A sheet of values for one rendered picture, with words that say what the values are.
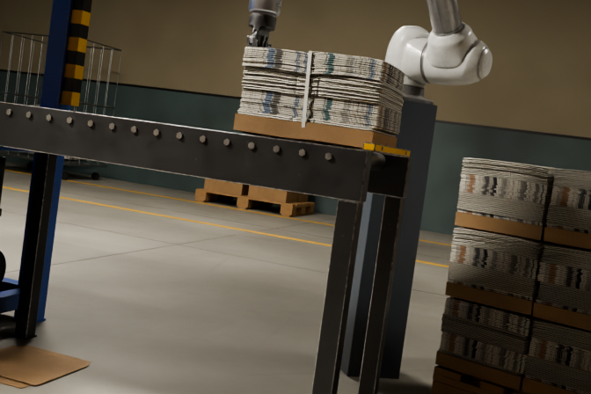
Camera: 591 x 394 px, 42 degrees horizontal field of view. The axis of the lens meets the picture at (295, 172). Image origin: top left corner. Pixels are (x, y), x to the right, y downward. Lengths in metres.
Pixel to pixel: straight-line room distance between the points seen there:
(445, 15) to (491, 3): 6.69
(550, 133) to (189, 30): 4.73
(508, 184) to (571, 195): 0.19
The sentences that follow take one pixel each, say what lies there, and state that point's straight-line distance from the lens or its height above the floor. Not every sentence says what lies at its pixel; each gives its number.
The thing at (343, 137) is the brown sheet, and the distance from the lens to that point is 1.92.
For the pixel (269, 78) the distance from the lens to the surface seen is 1.99.
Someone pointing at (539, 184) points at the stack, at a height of 0.77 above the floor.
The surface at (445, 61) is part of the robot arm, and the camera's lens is 2.68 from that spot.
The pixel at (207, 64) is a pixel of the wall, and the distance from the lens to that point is 10.16.
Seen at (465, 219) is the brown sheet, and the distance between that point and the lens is 2.52.
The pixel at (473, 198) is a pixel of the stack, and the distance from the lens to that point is 2.51.
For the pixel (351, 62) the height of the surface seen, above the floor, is 1.01.
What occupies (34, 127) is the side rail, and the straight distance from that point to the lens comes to 2.16.
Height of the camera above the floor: 0.79
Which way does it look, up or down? 2 degrees down
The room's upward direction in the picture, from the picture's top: 8 degrees clockwise
